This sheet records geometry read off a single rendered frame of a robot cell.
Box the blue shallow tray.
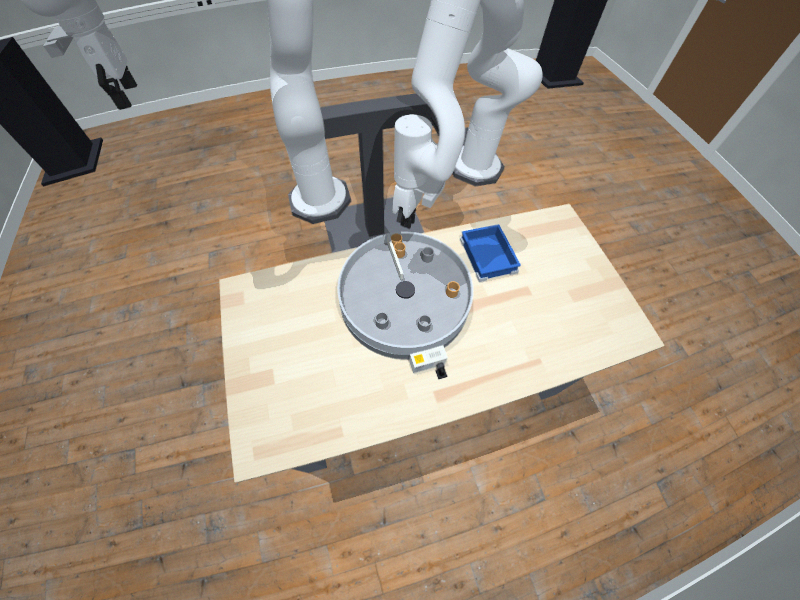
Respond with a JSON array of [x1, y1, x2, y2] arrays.
[[461, 224, 521, 279]]

